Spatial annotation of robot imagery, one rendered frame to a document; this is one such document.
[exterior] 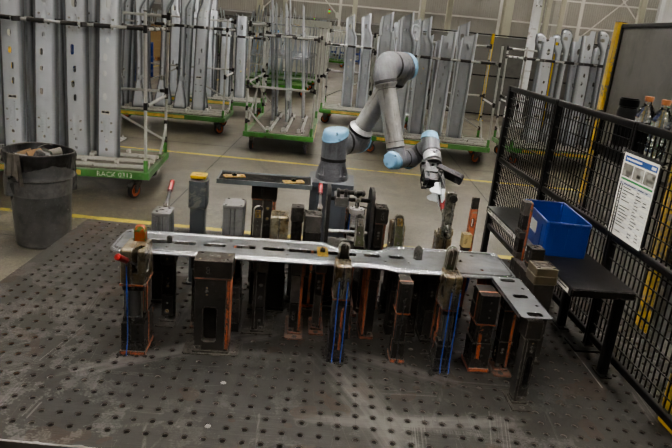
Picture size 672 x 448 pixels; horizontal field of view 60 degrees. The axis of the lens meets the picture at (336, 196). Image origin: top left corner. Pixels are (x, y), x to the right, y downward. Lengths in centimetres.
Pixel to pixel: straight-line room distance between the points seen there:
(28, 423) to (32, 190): 300
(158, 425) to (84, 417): 20
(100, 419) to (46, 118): 491
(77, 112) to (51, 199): 182
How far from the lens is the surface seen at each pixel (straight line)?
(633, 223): 216
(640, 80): 441
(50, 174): 459
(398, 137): 239
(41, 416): 182
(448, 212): 221
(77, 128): 635
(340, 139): 256
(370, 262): 200
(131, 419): 176
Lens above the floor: 175
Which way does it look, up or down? 16 degrees down
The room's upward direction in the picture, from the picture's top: 6 degrees clockwise
